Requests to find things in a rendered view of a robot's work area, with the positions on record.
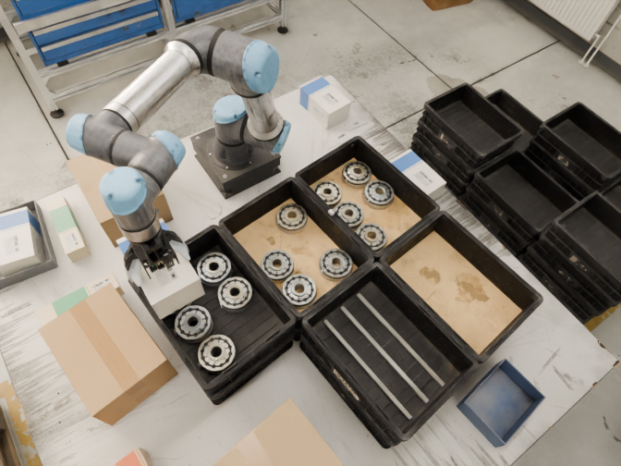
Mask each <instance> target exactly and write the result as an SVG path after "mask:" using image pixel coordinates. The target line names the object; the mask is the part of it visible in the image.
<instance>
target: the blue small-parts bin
mask: <svg viewBox="0 0 621 466"><path fill-rule="evenodd" d="M545 399H546V397H545V396H544V395H543V393H542V392H541V391H540V390H539V389H538V388H537V387H536V386H535V385H533V384H532V383H531V382H530V381H529V380H528V379H527V378H526V377H525V376H524V375H523V374H522V373H521V372H520V371H519V370H518V369H517V368H516V367H515V366H514V365H513V364H512V363H511V362H510V361H509V360H507V359H506V358H504V359H503V360H501V361H500V362H498V363H497V364H496V365H495V366H494V367H493V368H492V369H491V370H490V371H489V372H488V373H487V374H486V375H485V376H484V377H483V378H482V379H481V381H480V382H479V383H478V384H477V385H476V386H475V387H473V388H472V389H471V390H470V392H469V393H468V394H467V395H466V396H465V397H464V398H463V399H462V400H461V401H460V402H459V403H458V404H457V408H458V409H459V410H460V411H461V412H462V413H463V414H464V415H465V416H466V417H467V418H468V419H469V420H470V422H471V423H472V424H473V425H474V426H475V427H476V428H477V429H478V430H479V431H480V432H481V433H482V434H483V435H484V437H485V438H486V439H487V440H488V441H489V442H490V443H491V444H492V445H493V446H494V447H495V448H498V447H501V446H505V445H506V444H507V443H508V442H509V441H510V440H511V438H512V437H513V436H514V435H515V434H516V433H517V431H518V430H519V429H520V428H521V426H522V425H523V424H524V423H525V422H526V421H527V420H528V418H529V417H530V416H531V415H532V413H534V412H535V411H536V409H537V408H538V407H539V406H540V405H541V404H542V402H543V401H544V400H545Z"/></svg>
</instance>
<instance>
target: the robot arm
mask: <svg viewBox="0 0 621 466"><path fill-rule="evenodd" d="M279 65H280V60H279V54H278V53H277V51H276V49H275V48H274V47H273V46H272V45H270V44H268V43H266V42H264V41H261V40H256V39H253V38H250V37H248V36H245V35H242V34H239V33H236V32H233V31H230V30H227V29H224V28H221V27H218V26H202V27H198V28H195V29H192V30H189V31H185V32H183V33H181V34H179V35H178V36H177V37H176V38H174V39H173V40H172V41H171V42H169V43H168V44H167V45H166V46H165V48H164V54H163V55H162V56H161V57H159V58H158V59H157V60H156V61H155V62H154V63H153V64H152V65H151V66H149V67H148V68H147V69H146V70H145V71H144V72H143V73H142V74H140V75H139V76H138V77H137V78H136V79H135V80H134V81H133V82H131V83H130V84H129V85H128V86H127V88H126V89H125V90H124V91H122V92H121V93H120V94H119V95H118V96H117V97H116V98H115V99H114V100H112V101H111V102H110V103H109V104H108V105H107V106H106V107H105V108H103V109H102V110H101V111H100V112H99V113H98V114H97V115H96V116H92V115H86V114H82V113H81V114H76V115H74V116H73V117H72V118H71V119H70V120H69V121H68V123H67V127H66V139H67V143H68V145H69V146H70V147H71V148H73V149H75V150H76V151H78V152H80V153H84V154H85V155H87V156H91V157H94V158H97V159H99V160H102V161H104V162H106V163H108V164H111V165H113V166H117V168H114V170H112V171H110V172H107V173H106V174H105V175H104V176H103V178H102V180H101V182H100V193H101V194H102V197H103V202H104V204H105V206H106V208H107V209H108V210H109V211H110V212H111V214H112V216H113V218H114V219H115V221H116V223H117V225H118V227H119V229H120V230H121V232H122V234H123V235H124V237H125V238H126V239H127V240H128V241H129V242H130V244H129V246H128V250H127V251H126V252H125V254H124V265H125V268H126V273H127V276H128V279H129V281H130V282H131V283H132V282H135V283H136V285H137V286H138V287H140V286H141V277H140V270H141V265H142V266H143V268H144V270H145V271H146V273H147V275H148V277H149V278H150V279H151V277H150V275H149V273H148V272H147V270H146V269H147V268H150V270H151V272H152V273H153V272H155V271H157V270H158V269H159V270H161V269H163V268H165V266H166V267H167V269H169V268H171V267H172V266H174V265H175V263H174V260H177V263H178V264H179V261H178V259H177V255H176V253H175V251H176V252H178V253H180V254H181V255H182V256H183V257H184V258H185V259H186V260H190V257H189V248H188V246H187V245H186V244H185V242H184V241H183V240H182V239H181V238H180V237H179V236H178V234H177V233H176V232H174V231H171V230H164V229H162V227H161V224H160V220H159V217H158V215H157V214H159V213H160V211H159V209H155V207H154V205H153V202H154V201H155V199H156V198H157V197H158V195H159V194H160V192H161V191H162V189H163V188H164V186H165V184H166V183H167V182H168V180H169V179H170V178H171V177H172V176H173V174H174V173H175V171H177V170H178V166H179V165H180V163H181V162H182V160H183V158H184V157H185V155H186V149H185V146H184V144H183V142H182V141H181V140H180V139H179V138H178V137H177V136H176V135H175V134H173V133H171V132H169V131H167V130H163V129H162V130H159V129H158V130H156V131H155V132H154V133H153V134H151V135H150V137H149V138H147V137H145V136H142V135H140V134H138V133H136V132H137V131H138V130H139V129H140V128H141V127H142V126H143V125H144V124H145V123H146V122H147V121H148V120H149V119H150V118H151V117H152V116H153V115H154V114H155V113H156V112H157V111H158V110H159V109H160V108H161V107H162V106H163V105H164V104H165V103H166V102H167V101H168V100H169V99H170V97H171V96H172V95H173V94H174V93H175V92H176V91H177V90H178V89H179V88H180V87H181V86H182V85H183V84H184V83H185V82H186V81H187V80H194V79H195V78H197V77H198V76H199V75H200V74H208V75H211V76H213V77H216V78H218V79H221V80H225V81H228V82H229V84H230V86H231V88H232V90H233V91H234V92H235V94H237V95H227V97H223V98H221V99H219V100H218V101H217V102H216V103H215V105H214V107H213V120H214V126H215V134H216V136H215V139H214V141H213V155H214V156H215V158H216V159H217V160H218V161H219V162H221V163H223V164H225V165H228V166H239V165H242V164H244V163H246V162H248V161H249V160H250V158H251V157H252V156H253V153H254V146H256V147H259V148H261V149H264V150H266V151H269V152H270V153H281V152H282V150H283V148H284V146H285V144H286V140H287V137H288V135H289V132H290V129H291V123H290V122H288V121H287V120H284V119H283V118H282V116H281V115H280V113H279V112H278V111H277V110H276V109H275V107H274V100H273V96H272V92H271V90H272V88H273V87H274V85H275V83H276V81H277V78H278V74H279ZM145 263H146V264H147V265H145ZM164 265H165V266H164ZM157 268H158V269H157Z"/></svg>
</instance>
